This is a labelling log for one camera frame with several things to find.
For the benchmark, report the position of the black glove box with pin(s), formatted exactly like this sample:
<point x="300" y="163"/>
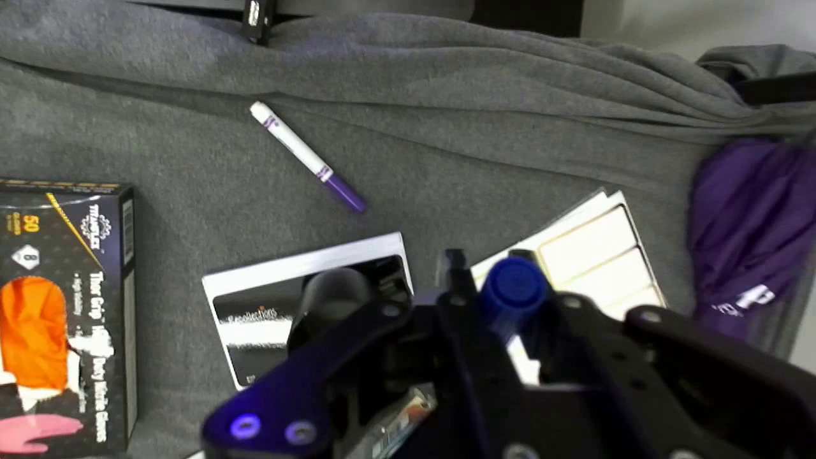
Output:
<point x="59" y="321"/>

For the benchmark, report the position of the purple cloth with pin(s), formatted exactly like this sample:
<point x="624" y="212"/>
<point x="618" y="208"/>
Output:
<point x="747" y="230"/>

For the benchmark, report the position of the white marker purple cap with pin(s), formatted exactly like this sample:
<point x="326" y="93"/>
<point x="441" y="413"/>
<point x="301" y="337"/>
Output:
<point x="301" y="154"/>

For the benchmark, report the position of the grey tablecloth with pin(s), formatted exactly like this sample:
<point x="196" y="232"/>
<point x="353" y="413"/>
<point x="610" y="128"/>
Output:
<point x="474" y="128"/>

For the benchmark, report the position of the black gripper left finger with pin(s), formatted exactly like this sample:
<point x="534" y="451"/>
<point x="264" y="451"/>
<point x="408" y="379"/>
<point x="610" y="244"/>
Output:
<point x="399" y="372"/>

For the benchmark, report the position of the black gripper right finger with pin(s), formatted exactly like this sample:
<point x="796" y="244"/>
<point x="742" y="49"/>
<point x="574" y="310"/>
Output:
<point x="663" y="392"/>

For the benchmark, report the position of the white label sheets stack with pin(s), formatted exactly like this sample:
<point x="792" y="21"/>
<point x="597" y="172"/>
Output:
<point x="596" y="255"/>

